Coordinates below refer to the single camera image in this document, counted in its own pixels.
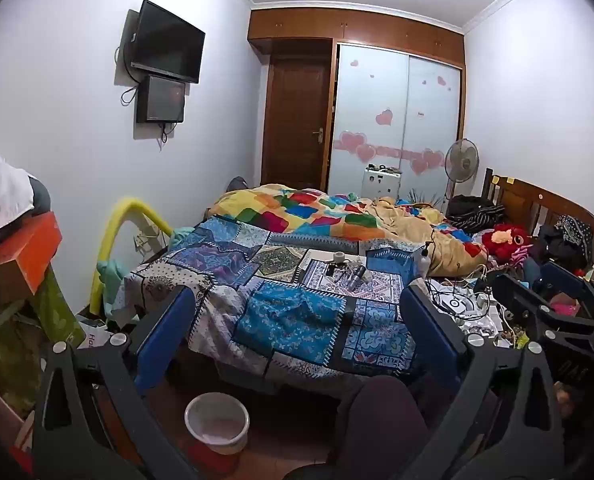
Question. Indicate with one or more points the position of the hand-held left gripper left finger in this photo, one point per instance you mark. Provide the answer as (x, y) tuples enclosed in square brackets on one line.
[(164, 330)]

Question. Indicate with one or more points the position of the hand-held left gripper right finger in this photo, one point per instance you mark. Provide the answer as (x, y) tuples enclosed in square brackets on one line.
[(427, 330)]

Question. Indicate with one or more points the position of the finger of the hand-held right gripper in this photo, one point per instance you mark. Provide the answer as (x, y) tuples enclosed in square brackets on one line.
[(567, 325), (559, 275)]

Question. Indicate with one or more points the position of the white plastic waste bin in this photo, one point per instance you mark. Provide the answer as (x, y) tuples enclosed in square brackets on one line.
[(217, 422)]

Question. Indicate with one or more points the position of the white box with round print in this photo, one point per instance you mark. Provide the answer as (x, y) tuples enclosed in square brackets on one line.
[(454, 304)]

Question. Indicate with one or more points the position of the dark patterned clothing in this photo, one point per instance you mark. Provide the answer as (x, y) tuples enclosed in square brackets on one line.
[(572, 232)]

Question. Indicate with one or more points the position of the white plastic bag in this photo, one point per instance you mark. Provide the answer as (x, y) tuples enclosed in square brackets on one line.
[(102, 327)]

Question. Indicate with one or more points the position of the red plush toy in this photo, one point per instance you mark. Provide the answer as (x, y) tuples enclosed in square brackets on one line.
[(502, 240)]

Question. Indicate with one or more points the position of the white pump bottle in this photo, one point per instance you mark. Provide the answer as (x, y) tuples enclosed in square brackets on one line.
[(424, 262)]

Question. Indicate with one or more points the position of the teal cloth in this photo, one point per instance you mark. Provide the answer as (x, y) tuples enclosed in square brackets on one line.
[(111, 285)]

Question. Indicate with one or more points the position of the wooden bed headboard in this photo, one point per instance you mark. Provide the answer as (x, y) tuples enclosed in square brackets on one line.
[(532, 202)]

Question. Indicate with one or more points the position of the dark metal cylinder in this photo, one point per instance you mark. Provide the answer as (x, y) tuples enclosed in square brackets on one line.
[(359, 276)]

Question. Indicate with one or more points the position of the black white striped cloth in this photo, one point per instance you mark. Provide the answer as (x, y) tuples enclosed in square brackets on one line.
[(482, 221)]

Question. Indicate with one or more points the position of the person's dark trouser leg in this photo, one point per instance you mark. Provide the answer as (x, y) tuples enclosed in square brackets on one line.
[(377, 425)]

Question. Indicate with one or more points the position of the black bag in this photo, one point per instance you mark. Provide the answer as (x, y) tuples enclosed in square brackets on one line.
[(472, 205)]

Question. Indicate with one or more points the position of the beige tape roll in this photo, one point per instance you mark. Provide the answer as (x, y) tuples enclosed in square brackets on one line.
[(338, 258)]

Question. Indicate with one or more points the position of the blue patchwork bedsheet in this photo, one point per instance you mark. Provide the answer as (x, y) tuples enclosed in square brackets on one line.
[(282, 315)]

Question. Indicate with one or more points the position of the green patterned bag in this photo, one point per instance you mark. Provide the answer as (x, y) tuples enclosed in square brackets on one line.
[(22, 350)]

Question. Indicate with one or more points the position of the standing electric fan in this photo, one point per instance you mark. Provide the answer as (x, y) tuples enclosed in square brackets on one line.
[(461, 160)]

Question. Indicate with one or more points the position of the colourful patch fleece blanket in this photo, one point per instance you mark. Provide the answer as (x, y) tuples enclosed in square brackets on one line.
[(327, 215)]

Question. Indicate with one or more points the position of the white hard case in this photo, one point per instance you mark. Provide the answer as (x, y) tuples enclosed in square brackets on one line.
[(379, 182)]

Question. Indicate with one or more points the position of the orange box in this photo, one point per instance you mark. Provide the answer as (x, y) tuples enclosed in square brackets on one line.
[(27, 250)]

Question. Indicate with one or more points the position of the dark round object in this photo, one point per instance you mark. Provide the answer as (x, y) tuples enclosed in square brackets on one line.
[(42, 195)]

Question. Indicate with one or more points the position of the frosted wardrobe sliding door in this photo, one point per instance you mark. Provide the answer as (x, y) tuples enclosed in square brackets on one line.
[(432, 110), (367, 100)]

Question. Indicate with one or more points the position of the group of pink heart stickers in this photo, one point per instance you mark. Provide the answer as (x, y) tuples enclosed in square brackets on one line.
[(384, 117)]

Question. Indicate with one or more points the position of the brown wooden door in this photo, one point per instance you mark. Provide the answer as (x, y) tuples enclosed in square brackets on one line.
[(297, 110)]

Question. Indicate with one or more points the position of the wooden overhead cabinet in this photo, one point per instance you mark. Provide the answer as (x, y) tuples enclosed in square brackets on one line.
[(357, 27)]

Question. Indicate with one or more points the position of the yellow foam bed rail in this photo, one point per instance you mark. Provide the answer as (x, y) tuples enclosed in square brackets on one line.
[(109, 240)]

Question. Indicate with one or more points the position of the black wall monitor box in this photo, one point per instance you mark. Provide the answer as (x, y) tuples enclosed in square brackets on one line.
[(159, 100)]

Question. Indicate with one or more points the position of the black wall television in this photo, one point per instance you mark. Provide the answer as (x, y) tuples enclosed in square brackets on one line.
[(167, 42)]

